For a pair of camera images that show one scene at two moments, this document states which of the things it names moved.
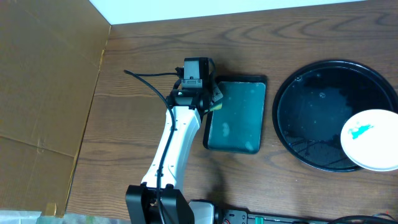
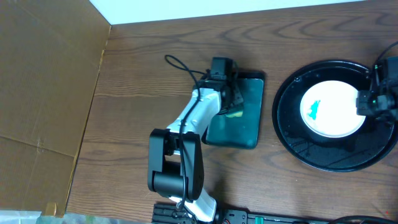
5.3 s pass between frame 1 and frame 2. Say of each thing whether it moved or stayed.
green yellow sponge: moved
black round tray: stayed
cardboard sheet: stayed
